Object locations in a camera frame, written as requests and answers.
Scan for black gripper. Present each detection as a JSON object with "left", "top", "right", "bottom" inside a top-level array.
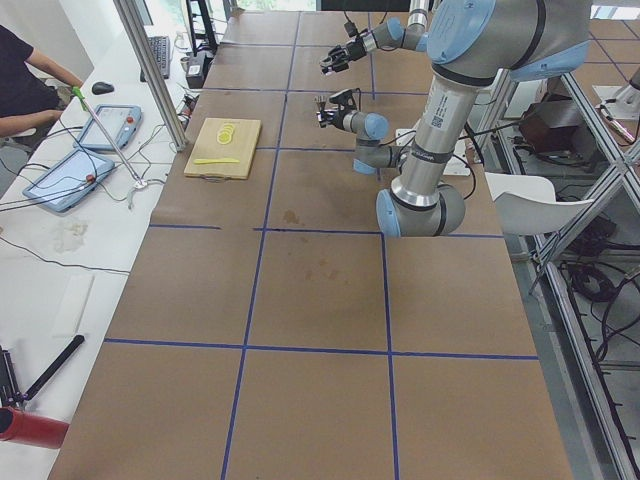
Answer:
[
  {"left": 324, "top": 38, "right": 367, "bottom": 74},
  {"left": 318, "top": 108, "right": 358, "bottom": 131}
]

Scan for clear glass cup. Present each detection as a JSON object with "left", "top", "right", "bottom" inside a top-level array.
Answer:
[{"left": 320, "top": 57, "right": 334, "bottom": 75}]

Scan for steel jigger measuring cup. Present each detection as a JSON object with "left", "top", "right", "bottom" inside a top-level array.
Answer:
[{"left": 314, "top": 95, "right": 327, "bottom": 128}]

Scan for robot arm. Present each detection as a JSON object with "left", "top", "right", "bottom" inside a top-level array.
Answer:
[
  {"left": 318, "top": 0, "right": 592, "bottom": 237},
  {"left": 319, "top": 1, "right": 440, "bottom": 75}
]

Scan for wooden cutting board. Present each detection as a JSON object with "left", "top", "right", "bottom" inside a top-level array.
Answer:
[{"left": 184, "top": 118, "right": 261, "bottom": 180}]

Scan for yellow plastic knife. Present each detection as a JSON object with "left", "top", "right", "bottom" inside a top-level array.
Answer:
[{"left": 193, "top": 157, "right": 240, "bottom": 165}]

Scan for black keyboard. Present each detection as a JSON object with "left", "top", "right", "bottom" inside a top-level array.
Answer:
[{"left": 147, "top": 36, "right": 171, "bottom": 79}]

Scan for far blue teach pendant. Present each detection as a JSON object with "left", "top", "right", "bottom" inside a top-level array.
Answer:
[{"left": 78, "top": 104, "right": 142, "bottom": 152}]

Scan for blue teach pendant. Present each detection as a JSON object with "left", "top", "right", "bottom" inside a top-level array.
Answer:
[
  {"left": 78, "top": 104, "right": 142, "bottom": 152},
  {"left": 23, "top": 148, "right": 115, "bottom": 213}
]

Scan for white chair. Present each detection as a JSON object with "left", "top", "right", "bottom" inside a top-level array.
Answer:
[{"left": 485, "top": 172, "right": 594, "bottom": 235}]

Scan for black computer mouse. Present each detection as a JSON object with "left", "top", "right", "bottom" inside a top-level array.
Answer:
[{"left": 91, "top": 81, "right": 115, "bottom": 95}]

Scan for pink metal rod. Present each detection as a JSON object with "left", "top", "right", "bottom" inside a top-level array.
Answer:
[{"left": 72, "top": 87, "right": 147, "bottom": 189}]

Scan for near blue teach pendant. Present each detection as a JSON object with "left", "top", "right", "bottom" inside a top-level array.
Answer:
[{"left": 23, "top": 148, "right": 115, "bottom": 213}]

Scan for person in black shirt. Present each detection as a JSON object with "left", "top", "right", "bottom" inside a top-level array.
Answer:
[{"left": 1, "top": 26, "right": 84, "bottom": 137}]

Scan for black rod tool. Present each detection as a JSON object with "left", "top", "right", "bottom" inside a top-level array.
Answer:
[{"left": 22, "top": 334, "right": 85, "bottom": 402}]

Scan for red cylinder bottle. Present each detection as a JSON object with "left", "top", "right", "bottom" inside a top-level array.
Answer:
[{"left": 1, "top": 407, "right": 69, "bottom": 449}]

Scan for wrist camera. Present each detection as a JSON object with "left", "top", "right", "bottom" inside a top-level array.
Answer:
[
  {"left": 344, "top": 20, "right": 359, "bottom": 38},
  {"left": 329, "top": 89, "right": 358, "bottom": 112}
]

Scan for aluminium frame post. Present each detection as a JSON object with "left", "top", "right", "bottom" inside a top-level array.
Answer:
[{"left": 113, "top": 0, "right": 187, "bottom": 152}]

